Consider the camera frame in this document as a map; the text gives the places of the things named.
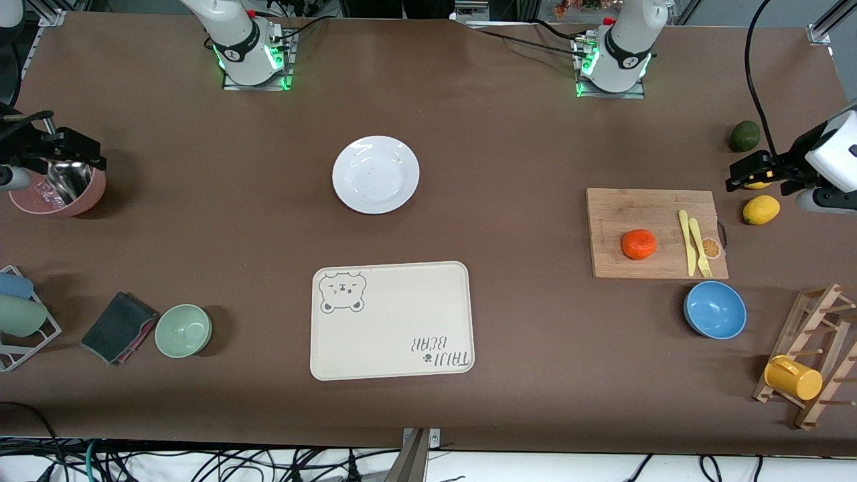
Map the white round plate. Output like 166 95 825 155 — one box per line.
332 135 420 215

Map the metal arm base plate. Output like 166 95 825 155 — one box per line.
574 37 647 100
222 30 295 92

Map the pale green bowl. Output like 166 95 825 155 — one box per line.
155 304 213 359

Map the wooden mug rack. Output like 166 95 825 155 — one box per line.
752 283 857 430

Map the orange mandarin fruit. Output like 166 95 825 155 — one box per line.
621 229 657 260

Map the pink bowl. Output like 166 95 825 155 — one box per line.
8 157 107 218

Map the wooden cutting board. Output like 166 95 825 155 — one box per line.
586 188 729 280

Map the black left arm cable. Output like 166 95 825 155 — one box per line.
745 0 781 161

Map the white wire cup rack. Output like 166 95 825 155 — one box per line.
0 265 62 373

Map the aluminium frame bar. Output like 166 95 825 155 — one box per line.
27 0 68 27
807 0 857 46

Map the yellow plastic fork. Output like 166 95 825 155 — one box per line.
689 218 713 278

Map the blue bowl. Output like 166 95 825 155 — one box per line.
683 280 747 340

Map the yellow plastic knife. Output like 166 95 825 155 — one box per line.
678 210 698 277

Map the shiny metal scoop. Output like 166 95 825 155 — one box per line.
42 114 93 206

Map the dark green avocado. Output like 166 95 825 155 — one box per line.
729 120 761 153

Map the sage green cup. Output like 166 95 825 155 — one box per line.
0 295 49 337

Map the black base cable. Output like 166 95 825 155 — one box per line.
268 13 332 42
465 25 590 56

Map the dark grey folded cloth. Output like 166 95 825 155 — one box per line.
80 291 160 366

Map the grey metal table bracket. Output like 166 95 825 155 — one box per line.
395 427 441 482

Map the blue cup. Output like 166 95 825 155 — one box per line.
0 272 34 300

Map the cream bear print tray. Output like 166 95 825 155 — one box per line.
309 261 475 382

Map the yellow mug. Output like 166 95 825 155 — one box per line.
764 355 824 402

